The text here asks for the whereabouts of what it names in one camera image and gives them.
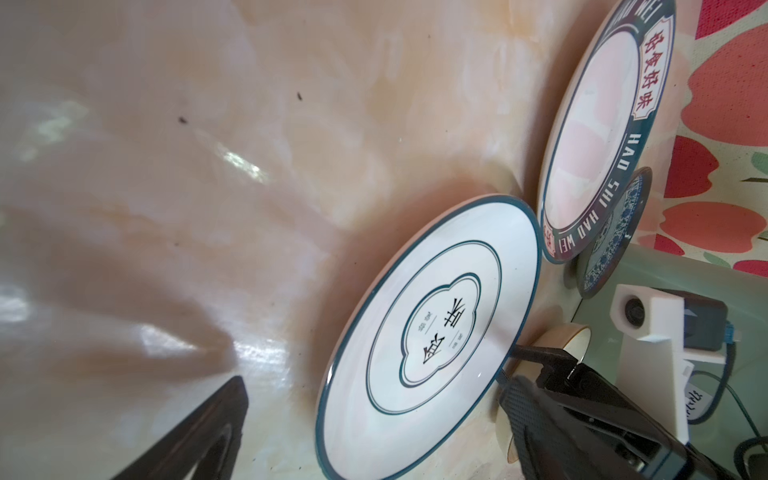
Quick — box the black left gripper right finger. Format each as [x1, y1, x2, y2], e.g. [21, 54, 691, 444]
[499, 374, 643, 479]

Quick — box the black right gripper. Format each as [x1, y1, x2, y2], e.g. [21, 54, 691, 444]
[509, 345, 733, 479]

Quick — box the small blue patterned plate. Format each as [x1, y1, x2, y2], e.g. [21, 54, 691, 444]
[576, 167, 653, 299]

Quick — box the white plate with green rings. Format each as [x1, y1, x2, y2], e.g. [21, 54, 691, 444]
[314, 194, 542, 479]

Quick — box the black rimmed white plate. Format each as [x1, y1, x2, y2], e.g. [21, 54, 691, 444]
[537, 0, 677, 264]

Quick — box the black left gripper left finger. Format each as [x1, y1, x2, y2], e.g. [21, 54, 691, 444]
[116, 376, 249, 479]

